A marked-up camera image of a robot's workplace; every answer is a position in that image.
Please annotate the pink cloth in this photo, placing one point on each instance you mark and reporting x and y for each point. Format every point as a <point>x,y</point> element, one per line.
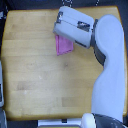
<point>63,45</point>

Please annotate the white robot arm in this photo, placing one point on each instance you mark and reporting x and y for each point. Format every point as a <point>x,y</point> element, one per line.
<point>106,36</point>

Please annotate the white base at bottom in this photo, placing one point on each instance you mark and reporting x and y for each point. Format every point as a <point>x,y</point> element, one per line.
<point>72,122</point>

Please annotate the white fixture at top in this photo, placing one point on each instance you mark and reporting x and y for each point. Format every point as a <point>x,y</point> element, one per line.
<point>68,3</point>

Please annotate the white object at left edge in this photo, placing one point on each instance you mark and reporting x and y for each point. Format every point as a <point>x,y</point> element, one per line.
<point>1,87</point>

